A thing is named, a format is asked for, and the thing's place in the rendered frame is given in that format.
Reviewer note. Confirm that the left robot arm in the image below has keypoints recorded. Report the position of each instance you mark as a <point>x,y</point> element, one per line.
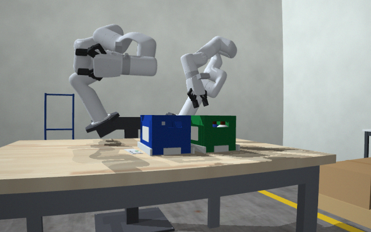
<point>191,62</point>

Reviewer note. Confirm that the white paper pick list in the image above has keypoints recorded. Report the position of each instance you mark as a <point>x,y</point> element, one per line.
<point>133,151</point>

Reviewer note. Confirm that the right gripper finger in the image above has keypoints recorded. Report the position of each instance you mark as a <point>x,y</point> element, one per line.
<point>90,51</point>
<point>88,72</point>

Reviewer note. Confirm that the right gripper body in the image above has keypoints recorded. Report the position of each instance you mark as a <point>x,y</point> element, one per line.
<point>107,65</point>

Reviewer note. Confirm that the green bottle crate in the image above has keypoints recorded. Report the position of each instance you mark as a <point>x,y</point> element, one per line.
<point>204,134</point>

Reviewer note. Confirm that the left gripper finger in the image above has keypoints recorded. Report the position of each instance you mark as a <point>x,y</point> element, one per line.
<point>193,98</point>
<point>204,99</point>

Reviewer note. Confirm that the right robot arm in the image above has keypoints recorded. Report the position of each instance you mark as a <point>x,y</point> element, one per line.
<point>112,38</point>

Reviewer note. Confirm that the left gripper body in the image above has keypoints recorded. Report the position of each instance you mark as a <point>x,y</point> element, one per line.
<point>196,85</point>

